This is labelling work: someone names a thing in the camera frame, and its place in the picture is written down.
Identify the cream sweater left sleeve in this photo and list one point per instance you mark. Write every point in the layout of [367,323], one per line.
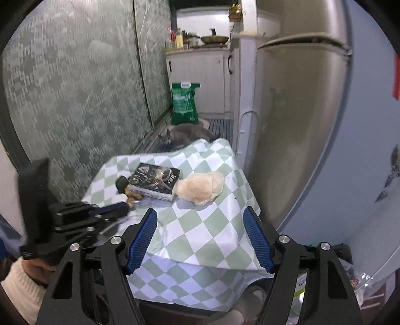
[24,294]

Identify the clear plastic bottle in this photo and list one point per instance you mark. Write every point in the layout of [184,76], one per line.
[170,42]

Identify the green white checkered tablecloth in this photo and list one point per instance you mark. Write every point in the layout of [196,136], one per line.
[200,256]

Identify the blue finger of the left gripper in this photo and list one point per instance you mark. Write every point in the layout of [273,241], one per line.
[120,209]

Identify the green cat food bag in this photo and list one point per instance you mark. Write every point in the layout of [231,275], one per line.
[183,101]

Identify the black white tissue pack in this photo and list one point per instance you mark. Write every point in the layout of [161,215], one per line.
[157,182]

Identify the grey cat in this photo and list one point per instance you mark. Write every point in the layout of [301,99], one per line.
[181,135]

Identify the white kitchen cabinets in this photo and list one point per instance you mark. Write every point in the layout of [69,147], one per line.
[217,70]

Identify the red door decoration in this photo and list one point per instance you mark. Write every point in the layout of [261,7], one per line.
[396,81]

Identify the frying pan on stove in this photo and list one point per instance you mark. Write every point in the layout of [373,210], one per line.
[214,38]

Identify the left hand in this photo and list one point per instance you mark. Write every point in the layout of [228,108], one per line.
[38,271]

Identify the round beige cat mat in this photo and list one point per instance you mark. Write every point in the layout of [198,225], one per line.
[204,123]

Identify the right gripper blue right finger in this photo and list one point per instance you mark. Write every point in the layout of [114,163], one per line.
[258,240]

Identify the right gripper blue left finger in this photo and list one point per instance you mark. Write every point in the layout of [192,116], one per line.
[141,235]

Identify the beige two-door refrigerator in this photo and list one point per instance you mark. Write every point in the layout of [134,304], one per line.
[301,75]

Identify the yellow oil bottle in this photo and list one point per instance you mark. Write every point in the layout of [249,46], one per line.
[179,43]

